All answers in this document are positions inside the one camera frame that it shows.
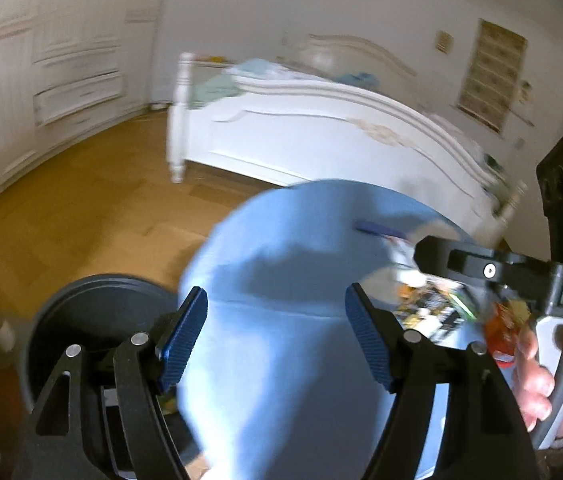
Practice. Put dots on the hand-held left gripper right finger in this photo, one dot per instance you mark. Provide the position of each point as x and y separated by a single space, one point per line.
369 340

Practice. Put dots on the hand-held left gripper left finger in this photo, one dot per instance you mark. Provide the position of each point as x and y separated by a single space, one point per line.
184 337

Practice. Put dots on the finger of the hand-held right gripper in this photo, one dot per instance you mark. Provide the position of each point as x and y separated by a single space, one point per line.
466 260

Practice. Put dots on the red snack packet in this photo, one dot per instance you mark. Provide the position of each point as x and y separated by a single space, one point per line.
504 335

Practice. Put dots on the dark grey trash bin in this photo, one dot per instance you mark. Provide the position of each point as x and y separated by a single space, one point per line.
66 310

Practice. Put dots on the person's right hand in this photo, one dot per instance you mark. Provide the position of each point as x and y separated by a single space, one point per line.
531 380

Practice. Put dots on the crumpled white wrapper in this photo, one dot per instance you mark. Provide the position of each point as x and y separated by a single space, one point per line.
404 257

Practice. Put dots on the black and yellow snack packet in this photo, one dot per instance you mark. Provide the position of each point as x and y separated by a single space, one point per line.
426 310

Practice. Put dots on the blue round tablecloth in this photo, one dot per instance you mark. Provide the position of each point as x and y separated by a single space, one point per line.
286 360

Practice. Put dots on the purple bag roll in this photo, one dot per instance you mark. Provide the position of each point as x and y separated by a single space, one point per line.
376 228

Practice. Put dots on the white carved bed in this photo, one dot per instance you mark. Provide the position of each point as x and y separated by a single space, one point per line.
311 135

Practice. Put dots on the teal cloth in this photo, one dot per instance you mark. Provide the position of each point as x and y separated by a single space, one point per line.
359 80

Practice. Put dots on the pale green cloth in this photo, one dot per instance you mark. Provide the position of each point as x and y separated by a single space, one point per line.
211 92

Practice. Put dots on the light blue blanket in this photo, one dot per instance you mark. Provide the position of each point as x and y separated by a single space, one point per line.
256 69

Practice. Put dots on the white panelled wardrobe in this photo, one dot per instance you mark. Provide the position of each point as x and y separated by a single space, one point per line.
61 60

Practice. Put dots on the patterned wall panel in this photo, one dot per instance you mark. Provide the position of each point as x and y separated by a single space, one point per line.
491 77

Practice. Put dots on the beige wall switch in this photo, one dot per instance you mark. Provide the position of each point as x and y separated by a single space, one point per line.
443 41

